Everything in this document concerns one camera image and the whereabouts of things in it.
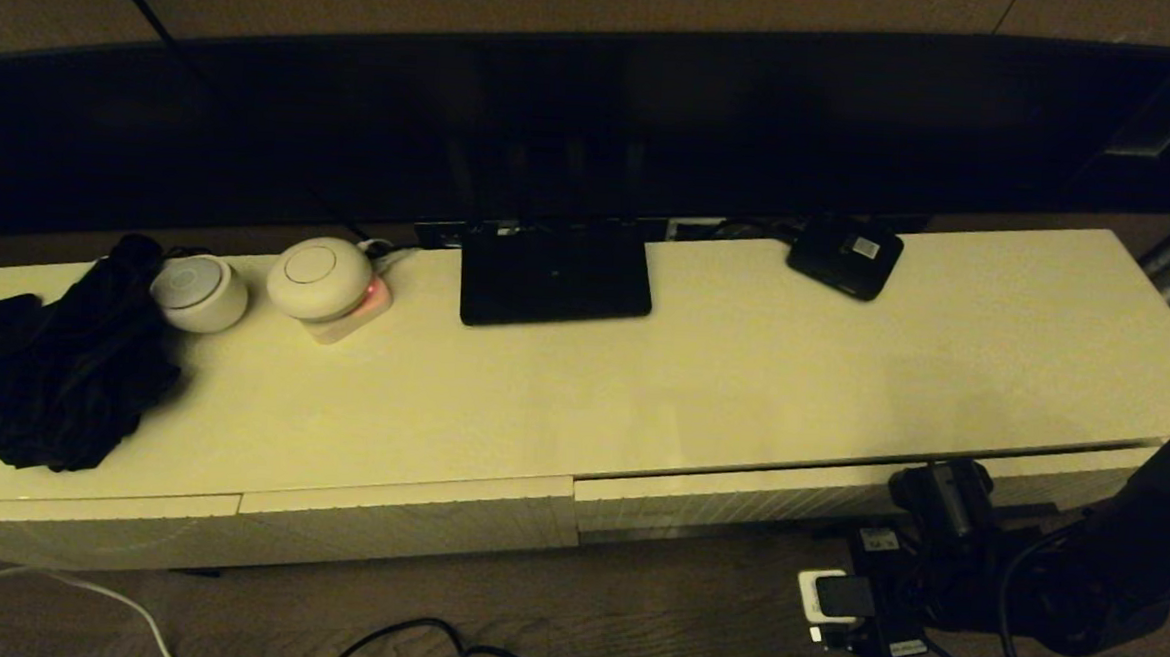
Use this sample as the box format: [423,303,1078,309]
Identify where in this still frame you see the black router with antennas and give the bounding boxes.
[433,131,664,337]

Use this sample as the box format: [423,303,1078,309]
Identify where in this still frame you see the white right wrist mount block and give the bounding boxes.
[794,567,880,630]

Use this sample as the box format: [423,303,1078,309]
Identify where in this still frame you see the white low cabinet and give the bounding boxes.
[0,172,1170,631]

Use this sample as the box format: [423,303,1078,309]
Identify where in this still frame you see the black floor cable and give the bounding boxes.
[327,611,551,657]

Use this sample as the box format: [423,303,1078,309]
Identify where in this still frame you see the white base with red light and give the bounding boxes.
[296,272,394,348]

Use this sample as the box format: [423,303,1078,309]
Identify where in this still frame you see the black power strip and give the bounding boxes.
[413,204,717,265]

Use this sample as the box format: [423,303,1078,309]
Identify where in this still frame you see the black wrist camera with label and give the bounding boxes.
[818,619,933,657]

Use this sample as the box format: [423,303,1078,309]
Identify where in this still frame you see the black cloth pile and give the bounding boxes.
[0,226,190,480]

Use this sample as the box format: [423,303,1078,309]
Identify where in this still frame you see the small white round device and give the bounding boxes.
[147,252,251,337]

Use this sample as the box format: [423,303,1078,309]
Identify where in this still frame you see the white pull-out drawer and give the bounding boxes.
[572,413,1163,577]

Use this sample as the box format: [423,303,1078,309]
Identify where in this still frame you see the thick white cable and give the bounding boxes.
[0,441,191,657]

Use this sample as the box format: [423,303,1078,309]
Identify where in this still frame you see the small black set-top box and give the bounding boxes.
[784,211,907,304]

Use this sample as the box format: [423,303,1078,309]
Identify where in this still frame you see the large black television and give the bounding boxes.
[0,0,1170,300]

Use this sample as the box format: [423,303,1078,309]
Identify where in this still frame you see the large white dome device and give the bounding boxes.
[264,234,377,325]

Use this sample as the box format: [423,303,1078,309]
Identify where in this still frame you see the white ribbed cabinet front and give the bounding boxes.
[235,461,583,581]
[0,483,243,580]

